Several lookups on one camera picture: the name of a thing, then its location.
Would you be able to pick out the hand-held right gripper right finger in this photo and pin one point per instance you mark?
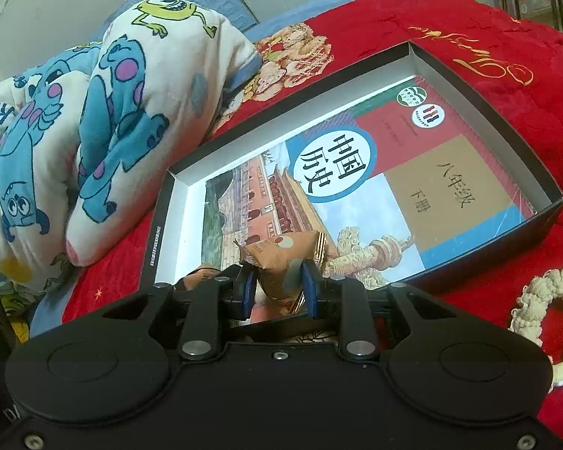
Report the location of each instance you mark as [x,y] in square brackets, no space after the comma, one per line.
[312,296]

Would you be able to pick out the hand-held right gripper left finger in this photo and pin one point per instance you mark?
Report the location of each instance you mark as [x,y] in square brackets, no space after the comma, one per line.
[246,293]

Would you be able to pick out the brown snack packet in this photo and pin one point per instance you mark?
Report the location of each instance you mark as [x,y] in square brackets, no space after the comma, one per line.
[194,279]
[277,267]

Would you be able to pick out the picture book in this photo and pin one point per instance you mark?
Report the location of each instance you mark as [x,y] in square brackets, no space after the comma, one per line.
[497,103]

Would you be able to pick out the history textbook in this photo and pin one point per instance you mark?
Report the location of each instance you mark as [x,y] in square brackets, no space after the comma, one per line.
[427,187]

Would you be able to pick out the cream fuzzy scrunchie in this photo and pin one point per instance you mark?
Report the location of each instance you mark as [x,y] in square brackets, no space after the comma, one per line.
[535,286]

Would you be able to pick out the white cartoon monster blanket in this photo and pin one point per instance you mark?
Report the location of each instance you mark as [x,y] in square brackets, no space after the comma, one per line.
[122,103]

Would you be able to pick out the blue bedsheet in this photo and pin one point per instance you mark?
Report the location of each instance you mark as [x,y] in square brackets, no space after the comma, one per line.
[281,18]

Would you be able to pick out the red embroidered blanket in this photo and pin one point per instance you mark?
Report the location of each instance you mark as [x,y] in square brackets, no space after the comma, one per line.
[450,23]

